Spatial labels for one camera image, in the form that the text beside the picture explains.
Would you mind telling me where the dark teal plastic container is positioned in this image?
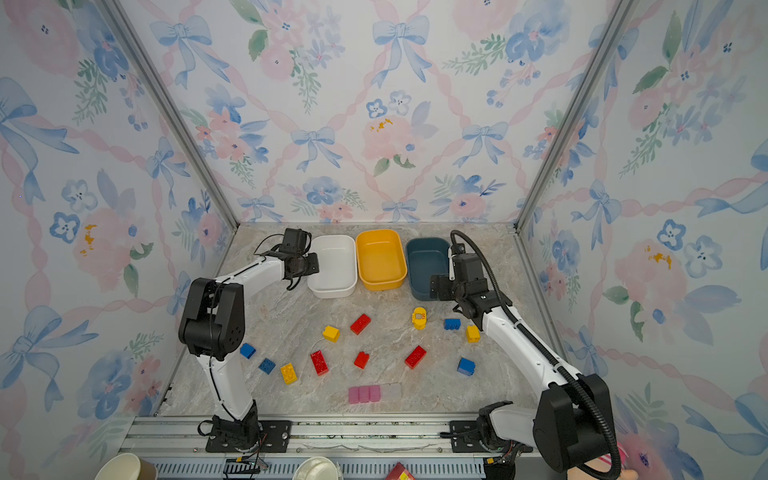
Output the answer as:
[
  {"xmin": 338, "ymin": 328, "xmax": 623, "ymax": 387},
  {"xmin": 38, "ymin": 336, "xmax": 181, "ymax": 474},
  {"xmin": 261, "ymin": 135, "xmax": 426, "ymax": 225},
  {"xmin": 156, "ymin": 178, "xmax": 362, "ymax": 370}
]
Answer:
[{"xmin": 405, "ymin": 237, "xmax": 449, "ymax": 301}]

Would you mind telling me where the yellow small lego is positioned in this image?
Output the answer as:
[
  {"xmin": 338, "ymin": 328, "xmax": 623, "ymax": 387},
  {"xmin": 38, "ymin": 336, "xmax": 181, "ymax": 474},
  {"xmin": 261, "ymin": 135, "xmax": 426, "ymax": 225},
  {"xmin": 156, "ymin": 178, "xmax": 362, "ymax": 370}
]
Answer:
[{"xmin": 465, "ymin": 325, "xmax": 481, "ymax": 343}]

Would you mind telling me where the yellow rounded 120 lego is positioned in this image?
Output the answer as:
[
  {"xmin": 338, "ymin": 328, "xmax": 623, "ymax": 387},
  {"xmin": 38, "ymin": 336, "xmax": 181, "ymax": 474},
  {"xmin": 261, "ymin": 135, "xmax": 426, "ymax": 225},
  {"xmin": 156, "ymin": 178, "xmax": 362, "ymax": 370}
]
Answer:
[{"xmin": 411, "ymin": 307, "xmax": 427, "ymax": 330}]

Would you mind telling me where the white plastic container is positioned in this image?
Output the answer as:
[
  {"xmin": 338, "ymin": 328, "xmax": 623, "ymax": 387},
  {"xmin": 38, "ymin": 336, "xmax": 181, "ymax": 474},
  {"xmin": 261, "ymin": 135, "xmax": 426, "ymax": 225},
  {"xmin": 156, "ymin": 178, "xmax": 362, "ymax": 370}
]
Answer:
[{"xmin": 307, "ymin": 235, "xmax": 358, "ymax": 299}]

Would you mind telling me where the blue square lego brick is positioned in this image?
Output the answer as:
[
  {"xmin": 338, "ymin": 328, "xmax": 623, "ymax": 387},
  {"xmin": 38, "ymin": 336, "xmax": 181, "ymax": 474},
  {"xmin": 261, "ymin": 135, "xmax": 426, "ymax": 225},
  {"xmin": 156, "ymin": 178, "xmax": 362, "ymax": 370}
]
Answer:
[{"xmin": 457, "ymin": 358, "xmax": 476, "ymax": 377}]

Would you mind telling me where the yellow square lego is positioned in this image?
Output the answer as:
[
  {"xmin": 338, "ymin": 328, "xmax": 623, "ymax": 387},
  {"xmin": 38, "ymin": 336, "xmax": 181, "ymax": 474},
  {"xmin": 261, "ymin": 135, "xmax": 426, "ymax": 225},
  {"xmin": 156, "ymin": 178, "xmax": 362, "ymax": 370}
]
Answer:
[{"xmin": 322, "ymin": 325, "xmax": 340, "ymax": 343}]

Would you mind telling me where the red long lego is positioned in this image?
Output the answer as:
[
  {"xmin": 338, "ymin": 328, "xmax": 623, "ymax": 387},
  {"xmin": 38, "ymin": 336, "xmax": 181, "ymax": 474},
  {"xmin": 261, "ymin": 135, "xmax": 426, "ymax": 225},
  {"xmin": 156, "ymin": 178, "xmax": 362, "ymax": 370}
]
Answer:
[
  {"xmin": 310, "ymin": 350, "xmax": 329, "ymax": 376},
  {"xmin": 350, "ymin": 314, "xmax": 372, "ymax": 335}
]

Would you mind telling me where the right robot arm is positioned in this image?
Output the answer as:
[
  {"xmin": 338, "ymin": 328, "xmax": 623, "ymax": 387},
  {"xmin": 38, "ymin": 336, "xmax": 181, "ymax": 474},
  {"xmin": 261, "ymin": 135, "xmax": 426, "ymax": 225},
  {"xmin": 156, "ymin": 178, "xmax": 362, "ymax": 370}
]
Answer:
[{"xmin": 430, "ymin": 275, "xmax": 622, "ymax": 479}]

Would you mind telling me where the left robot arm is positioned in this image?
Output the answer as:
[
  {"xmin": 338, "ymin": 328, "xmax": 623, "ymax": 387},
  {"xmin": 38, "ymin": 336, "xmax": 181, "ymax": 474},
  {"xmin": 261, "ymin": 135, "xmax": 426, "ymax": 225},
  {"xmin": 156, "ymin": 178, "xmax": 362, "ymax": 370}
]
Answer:
[{"xmin": 178, "ymin": 251, "xmax": 319, "ymax": 454}]

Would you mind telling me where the yellow plastic container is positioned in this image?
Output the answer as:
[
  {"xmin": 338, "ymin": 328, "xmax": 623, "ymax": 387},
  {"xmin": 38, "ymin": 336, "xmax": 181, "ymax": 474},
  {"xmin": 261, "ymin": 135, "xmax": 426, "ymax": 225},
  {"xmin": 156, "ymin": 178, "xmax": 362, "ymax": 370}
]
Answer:
[{"xmin": 356, "ymin": 229, "xmax": 407, "ymax": 292}]

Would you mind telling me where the red lego right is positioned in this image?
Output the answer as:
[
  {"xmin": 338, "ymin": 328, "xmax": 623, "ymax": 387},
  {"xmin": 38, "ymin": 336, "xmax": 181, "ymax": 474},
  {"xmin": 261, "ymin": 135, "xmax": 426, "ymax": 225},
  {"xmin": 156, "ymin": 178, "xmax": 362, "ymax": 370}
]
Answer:
[{"xmin": 404, "ymin": 345, "xmax": 427, "ymax": 370}]

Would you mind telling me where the blue lego far left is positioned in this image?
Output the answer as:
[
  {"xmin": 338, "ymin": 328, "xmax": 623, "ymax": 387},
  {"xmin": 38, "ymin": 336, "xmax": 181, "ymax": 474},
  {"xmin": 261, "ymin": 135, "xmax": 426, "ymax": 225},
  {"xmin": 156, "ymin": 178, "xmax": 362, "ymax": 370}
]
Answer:
[{"xmin": 239, "ymin": 342, "xmax": 256, "ymax": 359}]

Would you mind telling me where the dark blue lego left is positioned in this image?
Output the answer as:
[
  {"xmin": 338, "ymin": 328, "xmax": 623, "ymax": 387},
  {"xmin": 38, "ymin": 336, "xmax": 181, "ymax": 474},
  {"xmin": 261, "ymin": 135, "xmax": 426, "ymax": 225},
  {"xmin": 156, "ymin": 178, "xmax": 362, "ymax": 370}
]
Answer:
[{"xmin": 259, "ymin": 358, "xmax": 276, "ymax": 375}]

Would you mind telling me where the red small lego centre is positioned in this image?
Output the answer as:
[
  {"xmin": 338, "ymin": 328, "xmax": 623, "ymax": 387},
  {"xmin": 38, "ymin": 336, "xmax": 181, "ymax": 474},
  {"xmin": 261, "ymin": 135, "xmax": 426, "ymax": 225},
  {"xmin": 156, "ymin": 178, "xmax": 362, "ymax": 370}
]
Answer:
[{"xmin": 353, "ymin": 351, "xmax": 370, "ymax": 370}]

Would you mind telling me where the yellow long lego left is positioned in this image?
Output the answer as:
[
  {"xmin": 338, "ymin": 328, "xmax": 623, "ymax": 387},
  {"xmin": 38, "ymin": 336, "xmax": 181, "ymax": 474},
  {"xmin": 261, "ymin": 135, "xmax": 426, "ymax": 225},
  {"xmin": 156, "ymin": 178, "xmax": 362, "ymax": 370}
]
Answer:
[{"xmin": 280, "ymin": 363, "xmax": 298, "ymax": 385}]

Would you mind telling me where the pink translucent block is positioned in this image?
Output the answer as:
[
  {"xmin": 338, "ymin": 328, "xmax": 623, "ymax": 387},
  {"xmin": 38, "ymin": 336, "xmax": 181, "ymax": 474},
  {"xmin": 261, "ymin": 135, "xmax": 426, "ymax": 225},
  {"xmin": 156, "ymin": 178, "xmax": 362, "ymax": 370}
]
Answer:
[{"xmin": 348, "ymin": 383, "xmax": 402, "ymax": 405}]

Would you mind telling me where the red box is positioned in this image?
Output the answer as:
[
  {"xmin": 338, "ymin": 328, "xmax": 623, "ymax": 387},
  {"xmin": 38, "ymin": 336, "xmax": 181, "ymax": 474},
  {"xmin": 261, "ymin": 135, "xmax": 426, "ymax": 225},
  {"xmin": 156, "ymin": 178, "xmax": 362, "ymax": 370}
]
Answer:
[{"xmin": 385, "ymin": 462, "xmax": 415, "ymax": 480}]

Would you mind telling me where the white bowl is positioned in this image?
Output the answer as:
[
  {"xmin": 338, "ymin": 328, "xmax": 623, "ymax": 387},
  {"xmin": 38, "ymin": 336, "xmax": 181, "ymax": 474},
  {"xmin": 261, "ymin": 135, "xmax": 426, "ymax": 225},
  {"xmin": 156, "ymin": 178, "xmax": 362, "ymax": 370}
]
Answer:
[{"xmin": 292, "ymin": 457, "xmax": 343, "ymax": 480}]

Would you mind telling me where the pink plush toy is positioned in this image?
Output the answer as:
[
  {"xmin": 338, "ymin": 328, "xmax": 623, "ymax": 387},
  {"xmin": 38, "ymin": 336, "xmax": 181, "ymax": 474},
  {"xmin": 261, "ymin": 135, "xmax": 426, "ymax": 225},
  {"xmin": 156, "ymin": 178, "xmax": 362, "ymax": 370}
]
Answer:
[{"xmin": 567, "ymin": 456, "xmax": 639, "ymax": 480}]

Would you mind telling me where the paper cup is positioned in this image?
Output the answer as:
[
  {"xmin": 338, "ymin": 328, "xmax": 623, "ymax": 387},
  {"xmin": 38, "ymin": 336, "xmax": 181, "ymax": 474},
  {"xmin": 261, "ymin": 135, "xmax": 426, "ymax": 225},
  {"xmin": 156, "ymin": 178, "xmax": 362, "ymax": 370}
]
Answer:
[{"xmin": 95, "ymin": 453, "xmax": 158, "ymax": 480}]

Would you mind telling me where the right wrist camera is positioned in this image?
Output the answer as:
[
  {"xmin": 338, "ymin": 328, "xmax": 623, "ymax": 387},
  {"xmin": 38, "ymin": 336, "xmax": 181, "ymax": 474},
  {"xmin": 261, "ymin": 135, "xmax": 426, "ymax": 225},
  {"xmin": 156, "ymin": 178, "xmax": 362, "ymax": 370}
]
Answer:
[{"xmin": 452, "ymin": 253, "xmax": 485, "ymax": 283}]

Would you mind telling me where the black corrugated cable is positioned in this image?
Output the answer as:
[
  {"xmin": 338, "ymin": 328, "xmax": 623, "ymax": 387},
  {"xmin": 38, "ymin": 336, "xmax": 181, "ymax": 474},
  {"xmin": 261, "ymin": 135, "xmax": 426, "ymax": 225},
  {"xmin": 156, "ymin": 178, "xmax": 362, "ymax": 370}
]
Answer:
[{"xmin": 449, "ymin": 230, "xmax": 622, "ymax": 480}]

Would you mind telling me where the aluminium rail base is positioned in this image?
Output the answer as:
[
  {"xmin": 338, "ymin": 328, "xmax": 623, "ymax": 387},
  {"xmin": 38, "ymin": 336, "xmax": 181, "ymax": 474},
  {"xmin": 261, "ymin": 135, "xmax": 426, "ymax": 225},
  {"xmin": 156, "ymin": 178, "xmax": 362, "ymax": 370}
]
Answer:
[{"xmin": 119, "ymin": 413, "xmax": 541, "ymax": 480}]

